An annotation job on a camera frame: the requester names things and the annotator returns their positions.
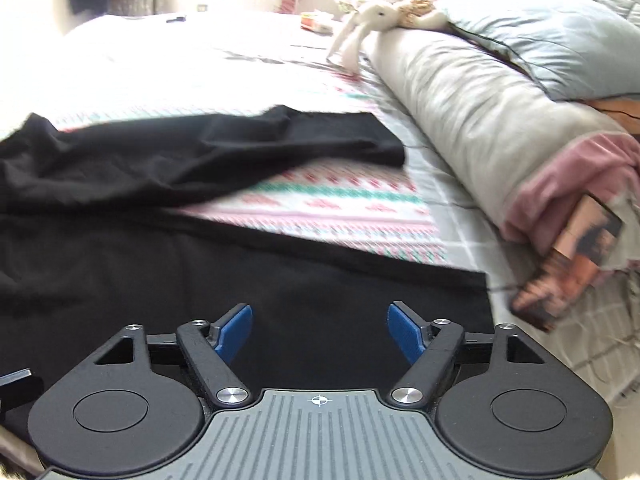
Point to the grey checked bed sheet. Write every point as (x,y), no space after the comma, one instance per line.
(450,195)

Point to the white plush rabbit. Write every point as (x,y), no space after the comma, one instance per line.
(375,12)

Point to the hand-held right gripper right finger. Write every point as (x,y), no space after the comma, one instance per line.
(404,332)

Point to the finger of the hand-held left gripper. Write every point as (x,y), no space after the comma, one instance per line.
(15,378)

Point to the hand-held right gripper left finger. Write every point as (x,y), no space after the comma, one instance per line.
(235,331)

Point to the light blue pillow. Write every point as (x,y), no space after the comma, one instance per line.
(550,40)

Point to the rolled grey duvet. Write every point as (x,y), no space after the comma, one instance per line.
(475,110)

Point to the small black object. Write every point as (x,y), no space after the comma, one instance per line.
(176,19)

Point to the orange capped bottle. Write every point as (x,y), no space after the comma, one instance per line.
(316,22)

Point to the book with photo cover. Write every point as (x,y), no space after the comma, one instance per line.
(575,250)

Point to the black pants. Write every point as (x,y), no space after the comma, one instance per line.
(200,260)

